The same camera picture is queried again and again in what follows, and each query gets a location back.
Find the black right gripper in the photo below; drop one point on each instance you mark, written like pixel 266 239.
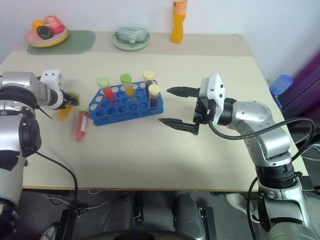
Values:
pixel 206 110

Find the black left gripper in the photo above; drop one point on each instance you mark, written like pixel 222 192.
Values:
pixel 64 99

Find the yellow liquid tube green cap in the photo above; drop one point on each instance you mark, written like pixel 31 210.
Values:
pixel 63 113
pixel 128 86

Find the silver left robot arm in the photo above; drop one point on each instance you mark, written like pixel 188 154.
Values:
pixel 15 82

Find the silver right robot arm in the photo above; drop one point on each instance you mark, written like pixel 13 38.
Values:
pixel 270 142

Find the blue test tube rack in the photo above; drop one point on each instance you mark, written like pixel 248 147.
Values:
pixel 117 113

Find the red liquid tube green cap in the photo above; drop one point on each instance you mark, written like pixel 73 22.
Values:
pixel 107 89
pixel 82 126

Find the dark liquid tube yellow cap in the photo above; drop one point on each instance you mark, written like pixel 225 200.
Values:
pixel 153 96
pixel 148 79

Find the green placemat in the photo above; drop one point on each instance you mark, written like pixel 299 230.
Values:
pixel 80 42

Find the stack of pastel plates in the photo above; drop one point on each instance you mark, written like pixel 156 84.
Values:
pixel 58 39

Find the pale green plate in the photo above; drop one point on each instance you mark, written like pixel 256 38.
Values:
pixel 117 44

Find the dark toy avocado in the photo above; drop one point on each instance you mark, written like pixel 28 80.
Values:
pixel 44 32

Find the red toy apple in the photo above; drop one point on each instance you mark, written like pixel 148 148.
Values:
pixel 54 23

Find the orange juice bottle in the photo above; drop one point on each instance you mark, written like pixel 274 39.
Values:
pixel 178 26

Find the orange toy fruit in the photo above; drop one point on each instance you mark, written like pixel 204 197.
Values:
pixel 37 24

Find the grey fabric pouch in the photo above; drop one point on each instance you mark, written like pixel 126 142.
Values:
pixel 131 33

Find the blue water bottle cap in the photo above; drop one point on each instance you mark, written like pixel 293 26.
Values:
pixel 281 83

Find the grey rounded robot leg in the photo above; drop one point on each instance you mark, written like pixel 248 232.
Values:
pixel 188 212
pixel 122 215

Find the grey shoe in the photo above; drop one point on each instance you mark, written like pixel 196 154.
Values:
pixel 240 206

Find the purple fabric chair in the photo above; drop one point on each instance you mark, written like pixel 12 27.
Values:
pixel 307 82

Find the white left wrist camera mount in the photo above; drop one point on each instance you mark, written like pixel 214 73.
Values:
pixel 51 77

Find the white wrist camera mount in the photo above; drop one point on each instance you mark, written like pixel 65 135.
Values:
pixel 51 77
pixel 217 86

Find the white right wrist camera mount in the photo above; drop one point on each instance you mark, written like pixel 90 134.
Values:
pixel 217 86

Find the black metal bracket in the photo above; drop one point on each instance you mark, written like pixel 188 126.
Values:
pixel 208 222
pixel 68 223

